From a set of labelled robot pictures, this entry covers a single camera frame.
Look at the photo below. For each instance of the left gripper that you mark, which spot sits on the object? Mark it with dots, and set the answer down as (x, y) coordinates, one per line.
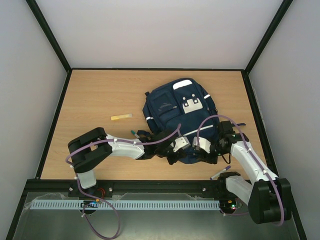
(172, 159)

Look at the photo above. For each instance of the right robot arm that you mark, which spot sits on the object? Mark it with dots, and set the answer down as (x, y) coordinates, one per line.
(267, 196)

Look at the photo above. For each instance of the black aluminium frame rail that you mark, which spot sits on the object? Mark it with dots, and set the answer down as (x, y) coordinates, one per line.
(108, 188)

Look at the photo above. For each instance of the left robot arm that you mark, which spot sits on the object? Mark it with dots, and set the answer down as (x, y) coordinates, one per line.
(90, 149)

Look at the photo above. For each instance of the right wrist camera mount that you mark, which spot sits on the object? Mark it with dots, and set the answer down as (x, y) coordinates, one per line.
(200, 143)

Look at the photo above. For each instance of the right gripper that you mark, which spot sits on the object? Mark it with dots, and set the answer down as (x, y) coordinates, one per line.
(208, 155)

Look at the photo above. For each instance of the green capped white pen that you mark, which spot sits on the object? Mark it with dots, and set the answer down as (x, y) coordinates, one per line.
(134, 133)

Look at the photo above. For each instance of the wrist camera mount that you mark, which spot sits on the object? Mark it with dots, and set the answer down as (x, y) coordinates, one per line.
(200, 143)
(181, 142)

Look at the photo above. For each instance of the purple capped white pen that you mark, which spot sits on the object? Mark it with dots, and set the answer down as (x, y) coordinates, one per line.
(220, 172)

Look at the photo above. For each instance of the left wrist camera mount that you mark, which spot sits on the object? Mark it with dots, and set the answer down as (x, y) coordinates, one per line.
(181, 142)

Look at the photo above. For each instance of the navy blue backpack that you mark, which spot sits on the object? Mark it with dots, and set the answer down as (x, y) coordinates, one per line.
(184, 104)

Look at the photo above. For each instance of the grey slotted cable duct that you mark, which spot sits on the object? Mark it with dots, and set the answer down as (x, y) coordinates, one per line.
(137, 205)

